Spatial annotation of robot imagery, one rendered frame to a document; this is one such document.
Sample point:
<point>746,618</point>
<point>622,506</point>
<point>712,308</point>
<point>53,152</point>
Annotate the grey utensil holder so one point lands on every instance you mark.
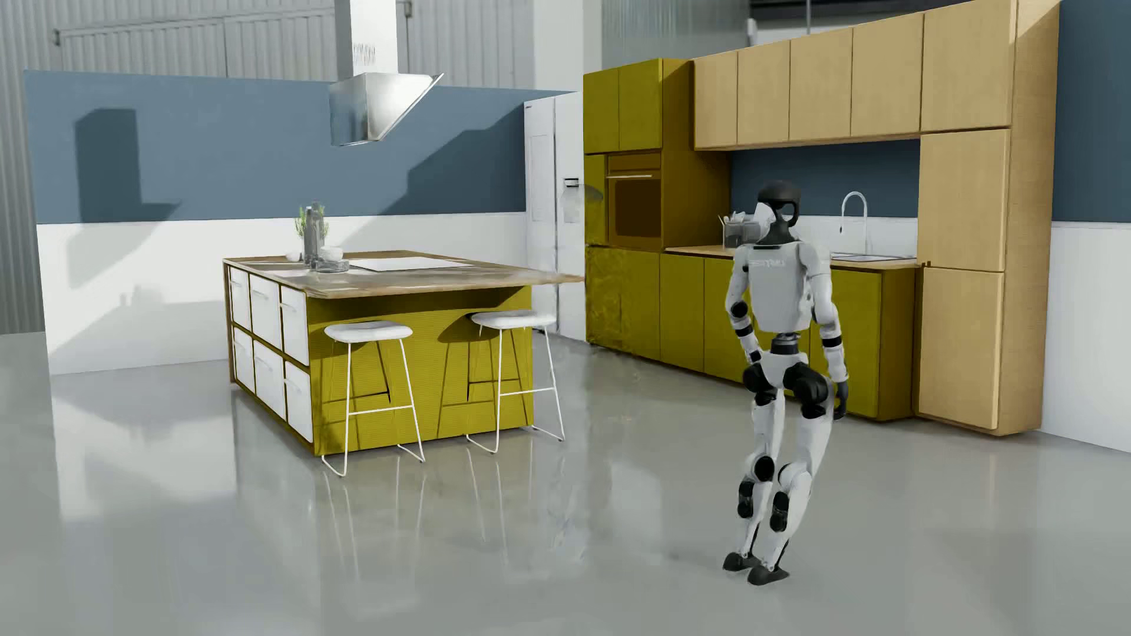
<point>738,231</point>

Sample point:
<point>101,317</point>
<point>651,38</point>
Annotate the green kitchen island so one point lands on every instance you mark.
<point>415,371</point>

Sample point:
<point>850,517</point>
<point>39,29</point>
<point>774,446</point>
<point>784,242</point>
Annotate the built-in oven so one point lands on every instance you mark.
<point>634,203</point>

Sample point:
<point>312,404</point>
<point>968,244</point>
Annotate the white bar stool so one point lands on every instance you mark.
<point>367,333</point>
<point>512,320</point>

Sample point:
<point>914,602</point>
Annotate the left robot leg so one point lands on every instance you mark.
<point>806,459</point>

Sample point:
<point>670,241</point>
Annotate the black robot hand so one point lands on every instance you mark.
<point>755,378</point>
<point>841,397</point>

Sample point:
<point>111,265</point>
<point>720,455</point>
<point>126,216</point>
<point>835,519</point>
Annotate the robot leg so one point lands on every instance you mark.
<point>806,459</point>
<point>767,437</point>

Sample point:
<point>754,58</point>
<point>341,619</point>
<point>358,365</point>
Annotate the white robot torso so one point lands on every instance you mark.
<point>779,287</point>

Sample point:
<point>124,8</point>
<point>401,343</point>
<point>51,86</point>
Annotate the chrome faucet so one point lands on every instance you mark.
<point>842,208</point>

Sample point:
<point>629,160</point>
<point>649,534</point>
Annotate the right robot leg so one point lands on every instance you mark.
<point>767,437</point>

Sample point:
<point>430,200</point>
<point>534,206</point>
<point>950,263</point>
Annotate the white cooktop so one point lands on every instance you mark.
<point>408,263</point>

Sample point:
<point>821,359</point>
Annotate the green tall cabinet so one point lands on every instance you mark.
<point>685,132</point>

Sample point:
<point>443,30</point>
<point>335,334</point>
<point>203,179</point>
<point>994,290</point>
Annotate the wooden tall cabinet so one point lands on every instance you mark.
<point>968,291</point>

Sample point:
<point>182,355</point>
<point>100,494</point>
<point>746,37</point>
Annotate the green base cabinets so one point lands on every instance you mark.
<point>685,309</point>

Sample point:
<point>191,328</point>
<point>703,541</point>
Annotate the white bowl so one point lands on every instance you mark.
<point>331,253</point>

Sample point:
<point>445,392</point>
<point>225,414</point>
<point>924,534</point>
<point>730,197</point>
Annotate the wooden wall cabinets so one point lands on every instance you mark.
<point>822,84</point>

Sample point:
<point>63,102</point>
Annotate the steel range hood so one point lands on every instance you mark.
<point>375,102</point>

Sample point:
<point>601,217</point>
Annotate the white refrigerator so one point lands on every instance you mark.
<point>543,212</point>

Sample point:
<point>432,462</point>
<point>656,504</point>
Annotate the plant in glass vase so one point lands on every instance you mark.
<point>312,231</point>

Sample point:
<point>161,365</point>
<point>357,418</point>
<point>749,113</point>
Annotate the black robot head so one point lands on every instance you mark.
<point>781,203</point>

